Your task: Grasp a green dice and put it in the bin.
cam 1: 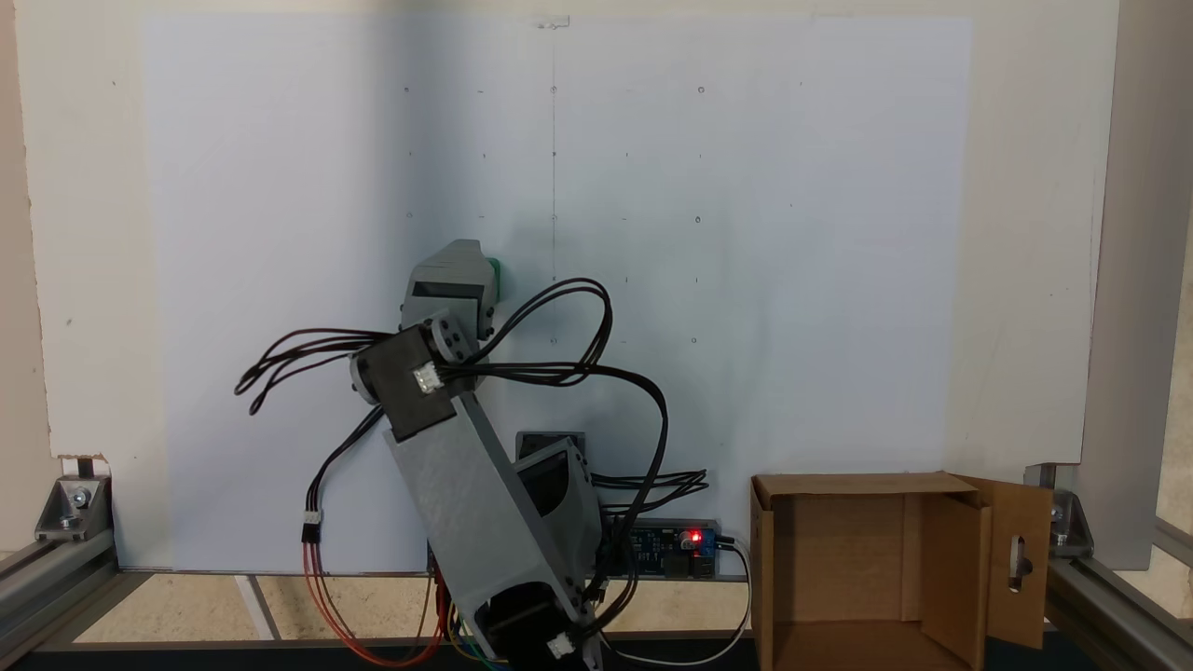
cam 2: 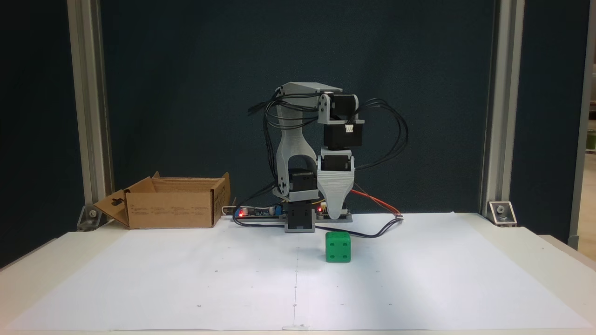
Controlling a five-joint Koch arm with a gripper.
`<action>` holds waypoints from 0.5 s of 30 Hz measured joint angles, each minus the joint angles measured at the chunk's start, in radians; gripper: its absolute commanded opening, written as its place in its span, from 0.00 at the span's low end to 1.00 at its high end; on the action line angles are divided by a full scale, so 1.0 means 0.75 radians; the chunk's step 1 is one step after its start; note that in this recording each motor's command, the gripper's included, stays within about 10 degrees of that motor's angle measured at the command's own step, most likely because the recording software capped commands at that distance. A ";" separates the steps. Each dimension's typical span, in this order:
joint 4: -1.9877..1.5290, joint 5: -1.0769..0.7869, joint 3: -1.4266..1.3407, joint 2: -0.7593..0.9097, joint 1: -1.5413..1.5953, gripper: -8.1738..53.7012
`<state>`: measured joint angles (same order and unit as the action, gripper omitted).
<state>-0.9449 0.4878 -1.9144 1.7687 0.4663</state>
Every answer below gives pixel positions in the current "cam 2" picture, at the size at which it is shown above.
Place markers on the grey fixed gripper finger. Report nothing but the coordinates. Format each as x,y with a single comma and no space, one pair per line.
336,190

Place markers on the green dice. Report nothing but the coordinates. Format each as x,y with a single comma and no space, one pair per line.
338,249

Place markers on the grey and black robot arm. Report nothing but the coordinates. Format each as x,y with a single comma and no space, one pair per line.
291,144

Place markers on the circuit board with blue terminal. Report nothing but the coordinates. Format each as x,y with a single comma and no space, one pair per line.
260,213

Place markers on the brown cardboard box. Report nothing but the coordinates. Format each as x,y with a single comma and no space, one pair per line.
172,209

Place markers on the white paper sheet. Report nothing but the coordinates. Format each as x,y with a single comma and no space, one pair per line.
186,279

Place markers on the metal corner bracket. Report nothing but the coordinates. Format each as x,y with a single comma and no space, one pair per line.
92,217
502,213

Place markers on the aluminium frame post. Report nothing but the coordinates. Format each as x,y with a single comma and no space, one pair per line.
88,93
503,93

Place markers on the grey outer frame post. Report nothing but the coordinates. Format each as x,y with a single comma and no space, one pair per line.
581,139

